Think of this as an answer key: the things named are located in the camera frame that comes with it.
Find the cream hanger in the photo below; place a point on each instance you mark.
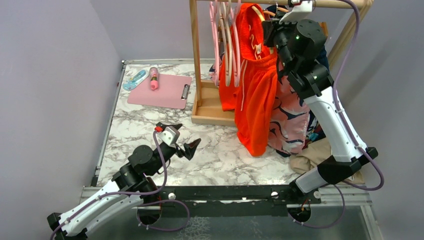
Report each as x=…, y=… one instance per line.
x=224, y=16

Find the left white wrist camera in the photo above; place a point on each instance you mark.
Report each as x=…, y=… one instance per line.
x=168, y=135

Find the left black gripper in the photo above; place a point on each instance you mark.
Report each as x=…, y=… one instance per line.
x=190, y=149

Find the pink hanger holding shorts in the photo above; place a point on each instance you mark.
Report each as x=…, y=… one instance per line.
x=237, y=74

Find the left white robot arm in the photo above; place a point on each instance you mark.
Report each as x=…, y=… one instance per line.
x=138, y=182

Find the light blue package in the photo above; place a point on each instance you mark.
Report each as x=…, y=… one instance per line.
x=134, y=81

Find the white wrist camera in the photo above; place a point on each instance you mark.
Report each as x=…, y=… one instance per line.
x=168, y=135
x=300, y=9

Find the wooden clothes rack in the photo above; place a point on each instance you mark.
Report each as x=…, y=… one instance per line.
x=207, y=108

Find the pink clipboard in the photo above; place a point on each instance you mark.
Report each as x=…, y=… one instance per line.
x=172, y=92

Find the beige garment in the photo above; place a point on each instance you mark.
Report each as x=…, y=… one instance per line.
x=314, y=154

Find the pink tube bottle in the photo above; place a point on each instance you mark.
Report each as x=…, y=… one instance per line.
x=154, y=75

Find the orange wooden hanger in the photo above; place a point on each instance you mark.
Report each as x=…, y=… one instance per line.
x=272, y=10

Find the pink shark print shorts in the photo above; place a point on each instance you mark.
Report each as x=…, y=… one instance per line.
x=289, y=120

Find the colourful print garment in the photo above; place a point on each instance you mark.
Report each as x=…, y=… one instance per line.
x=314, y=130

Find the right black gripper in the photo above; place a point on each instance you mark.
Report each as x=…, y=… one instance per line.
x=272, y=26

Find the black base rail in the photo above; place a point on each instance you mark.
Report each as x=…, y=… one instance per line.
x=225, y=201

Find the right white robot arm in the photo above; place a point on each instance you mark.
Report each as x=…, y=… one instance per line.
x=297, y=44

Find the navy blue garment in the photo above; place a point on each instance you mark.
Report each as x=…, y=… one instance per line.
x=321, y=58

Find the orange shorts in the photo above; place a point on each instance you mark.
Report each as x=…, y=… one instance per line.
x=253, y=100

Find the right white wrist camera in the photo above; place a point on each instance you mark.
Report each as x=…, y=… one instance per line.
x=300, y=9

